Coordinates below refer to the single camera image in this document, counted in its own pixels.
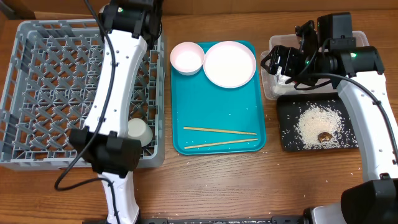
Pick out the white napkin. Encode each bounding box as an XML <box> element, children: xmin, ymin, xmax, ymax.
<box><xmin>274</xmin><ymin>74</ymin><xmax>295</xmax><ymax>95</ymax></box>

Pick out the white rice pile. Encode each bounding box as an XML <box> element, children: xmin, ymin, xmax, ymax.
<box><xmin>280</xmin><ymin>104</ymin><xmax>358</xmax><ymax>152</ymax></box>

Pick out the brown food lump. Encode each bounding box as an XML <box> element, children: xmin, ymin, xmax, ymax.
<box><xmin>317</xmin><ymin>132</ymin><xmax>333</xmax><ymax>143</ymax></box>

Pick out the white plastic cup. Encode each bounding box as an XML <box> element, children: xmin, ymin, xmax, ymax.
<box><xmin>127</xmin><ymin>118</ymin><xmax>153</xmax><ymax>147</ymax></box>

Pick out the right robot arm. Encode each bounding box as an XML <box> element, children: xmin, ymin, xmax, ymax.
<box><xmin>261</xmin><ymin>12</ymin><xmax>397</xmax><ymax>224</ymax></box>

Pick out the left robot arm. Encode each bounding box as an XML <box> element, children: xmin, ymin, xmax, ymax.
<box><xmin>69</xmin><ymin>1</ymin><xmax>162</xmax><ymax>223</ymax></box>

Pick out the black waste tray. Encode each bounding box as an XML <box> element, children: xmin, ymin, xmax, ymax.
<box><xmin>277</xmin><ymin>93</ymin><xmax>349</xmax><ymax>135</ymax></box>

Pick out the grey dishwasher rack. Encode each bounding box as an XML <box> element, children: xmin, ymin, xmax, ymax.
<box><xmin>0</xmin><ymin>18</ymin><xmax>166</xmax><ymax>171</ymax></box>

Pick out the clear plastic bin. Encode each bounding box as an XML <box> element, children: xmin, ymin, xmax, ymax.
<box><xmin>259</xmin><ymin>30</ymin><xmax>371</xmax><ymax>101</ymax></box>

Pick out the pink round plate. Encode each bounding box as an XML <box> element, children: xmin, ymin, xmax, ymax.
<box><xmin>203</xmin><ymin>41</ymin><xmax>257</xmax><ymax>88</ymax></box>

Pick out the upper wooden chopstick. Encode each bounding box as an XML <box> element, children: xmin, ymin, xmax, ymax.
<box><xmin>183</xmin><ymin>126</ymin><xmax>257</xmax><ymax>136</ymax></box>

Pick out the wooden chopstick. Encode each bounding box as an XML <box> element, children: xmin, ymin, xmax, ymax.
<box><xmin>184</xmin><ymin>138</ymin><xmax>258</xmax><ymax>149</ymax></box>
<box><xmin>183</xmin><ymin>126</ymin><xmax>257</xmax><ymax>136</ymax></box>

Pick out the teal serving tray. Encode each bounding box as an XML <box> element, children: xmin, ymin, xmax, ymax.
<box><xmin>170</xmin><ymin>40</ymin><xmax>267</xmax><ymax>156</ymax></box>

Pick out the pink empty bowl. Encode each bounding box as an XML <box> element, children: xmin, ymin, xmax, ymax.
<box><xmin>170</xmin><ymin>42</ymin><xmax>205</xmax><ymax>76</ymax></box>

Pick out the lower wooden chopstick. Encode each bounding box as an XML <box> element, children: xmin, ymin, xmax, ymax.
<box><xmin>184</xmin><ymin>138</ymin><xmax>258</xmax><ymax>149</ymax></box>

